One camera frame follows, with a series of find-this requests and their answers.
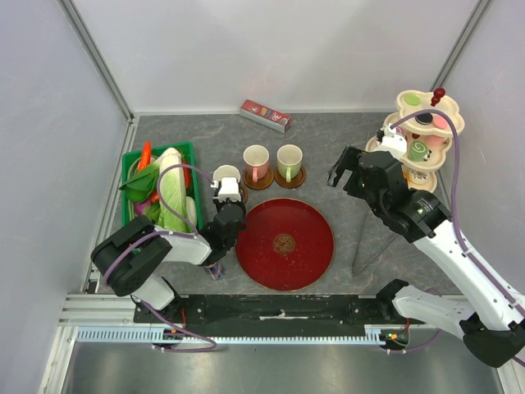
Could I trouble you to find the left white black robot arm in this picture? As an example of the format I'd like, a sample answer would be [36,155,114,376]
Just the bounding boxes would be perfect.
[91,199,246,323]

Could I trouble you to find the pink swirl cake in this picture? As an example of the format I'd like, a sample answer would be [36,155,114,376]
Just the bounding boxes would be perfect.
[426,135,447,147]

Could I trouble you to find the green swirl cake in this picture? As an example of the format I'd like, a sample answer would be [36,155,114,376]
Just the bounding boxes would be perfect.
[407,140,431,163]

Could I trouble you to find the energy drink can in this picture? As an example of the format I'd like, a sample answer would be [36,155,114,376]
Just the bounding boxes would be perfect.
[205,261,225,281]

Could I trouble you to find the brown coaster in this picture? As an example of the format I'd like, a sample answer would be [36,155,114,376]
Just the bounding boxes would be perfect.
[275,166,307,189]
[240,185,249,204]
[242,167,275,190]

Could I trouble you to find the cream three tier stand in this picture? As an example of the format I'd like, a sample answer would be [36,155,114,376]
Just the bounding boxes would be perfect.
[365,88,465,192]

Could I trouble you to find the black sandwich cookie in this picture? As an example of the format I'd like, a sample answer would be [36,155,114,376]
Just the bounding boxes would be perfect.
[415,113,433,126]

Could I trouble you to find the red snack box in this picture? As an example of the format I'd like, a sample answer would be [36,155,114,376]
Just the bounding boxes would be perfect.
[240,99,291,134]

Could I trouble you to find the green plastic basket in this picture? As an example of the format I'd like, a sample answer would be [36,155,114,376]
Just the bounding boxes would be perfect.
[120,141,203,228]

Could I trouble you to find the green macaron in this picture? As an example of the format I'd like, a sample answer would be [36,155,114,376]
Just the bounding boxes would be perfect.
[403,93,421,106]

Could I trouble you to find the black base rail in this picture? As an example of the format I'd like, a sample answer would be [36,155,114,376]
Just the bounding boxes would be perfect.
[157,295,408,326]

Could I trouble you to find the toy napa cabbage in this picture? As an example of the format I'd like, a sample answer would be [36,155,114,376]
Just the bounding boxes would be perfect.
[118,147,198,234]

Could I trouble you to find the white cable duct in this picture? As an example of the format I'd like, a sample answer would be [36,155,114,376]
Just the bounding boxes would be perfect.
[75,326,409,350]

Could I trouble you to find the green mug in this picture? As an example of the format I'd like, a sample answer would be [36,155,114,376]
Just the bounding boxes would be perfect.
[276,144,303,183]

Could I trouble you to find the toy orange carrot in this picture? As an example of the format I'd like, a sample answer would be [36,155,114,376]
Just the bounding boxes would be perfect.
[137,140,152,172]

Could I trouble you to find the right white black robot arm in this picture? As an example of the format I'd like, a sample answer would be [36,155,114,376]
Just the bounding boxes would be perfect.
[327,145,524,368]

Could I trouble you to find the pink mug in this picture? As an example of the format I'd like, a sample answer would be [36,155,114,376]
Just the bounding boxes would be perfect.
[243,144,270,182]

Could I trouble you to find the metal tongs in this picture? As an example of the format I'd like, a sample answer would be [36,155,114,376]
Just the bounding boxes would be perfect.
[350,213,398,277]

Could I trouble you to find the pink macaron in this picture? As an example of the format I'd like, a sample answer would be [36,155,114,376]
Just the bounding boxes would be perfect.
[432,114,448,130]

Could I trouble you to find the dark red round tray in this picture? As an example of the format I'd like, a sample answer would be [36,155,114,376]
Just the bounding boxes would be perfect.
[235,198,335,291]

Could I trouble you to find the black mug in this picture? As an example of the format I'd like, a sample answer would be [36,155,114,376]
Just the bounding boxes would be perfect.
[213,165,241,182]

